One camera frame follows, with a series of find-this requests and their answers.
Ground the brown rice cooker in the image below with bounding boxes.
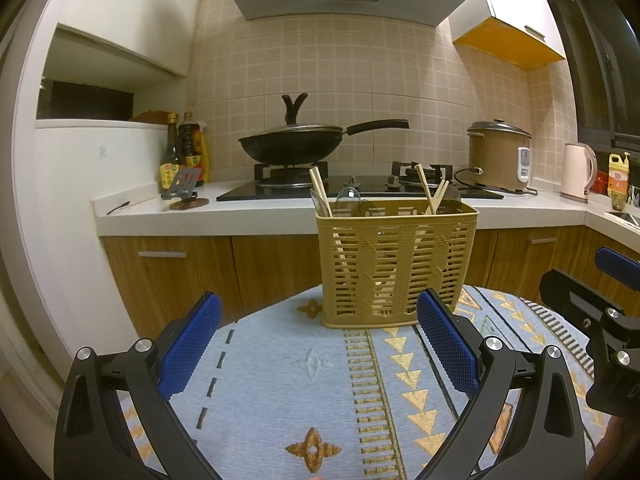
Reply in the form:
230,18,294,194
454,119,533,194

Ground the red label sauce bottle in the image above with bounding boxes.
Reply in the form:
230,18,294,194
179,110,204,186

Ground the dark window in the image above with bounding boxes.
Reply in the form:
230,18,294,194
549,0,639,153

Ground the black gas stove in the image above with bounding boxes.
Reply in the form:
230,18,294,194
217,162,503,202

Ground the pink electric kettle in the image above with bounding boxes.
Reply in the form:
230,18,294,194
560,143,598,204

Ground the kitchen sink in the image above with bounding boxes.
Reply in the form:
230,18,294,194
604,210,640,230

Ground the dark soy sauce bottle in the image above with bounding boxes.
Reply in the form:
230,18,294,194
160,113,181,191

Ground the black phone stand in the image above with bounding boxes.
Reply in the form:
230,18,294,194
160,168,209,211

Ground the yellow oil bottle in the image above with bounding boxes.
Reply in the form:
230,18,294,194
608,152,629,211

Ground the yellow bottle behind sauces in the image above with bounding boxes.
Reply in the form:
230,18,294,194
198,122,210,183

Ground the patterned blue table mat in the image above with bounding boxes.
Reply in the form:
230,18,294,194
117,283,622,480

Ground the white orange wall cabinet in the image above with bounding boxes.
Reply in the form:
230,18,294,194
449,0,565,70

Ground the clear spoon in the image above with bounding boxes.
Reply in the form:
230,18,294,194
332,186,362,217

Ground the black wok pan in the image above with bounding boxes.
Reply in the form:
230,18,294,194
239,92,410,166

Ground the single wooden chopstick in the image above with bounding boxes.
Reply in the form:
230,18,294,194
416,162,436,214

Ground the short wooden chopstick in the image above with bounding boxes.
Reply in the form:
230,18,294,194
431,179,449,214

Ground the beige slotted utensil basket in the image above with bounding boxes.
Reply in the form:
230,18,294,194
316,198,480,328

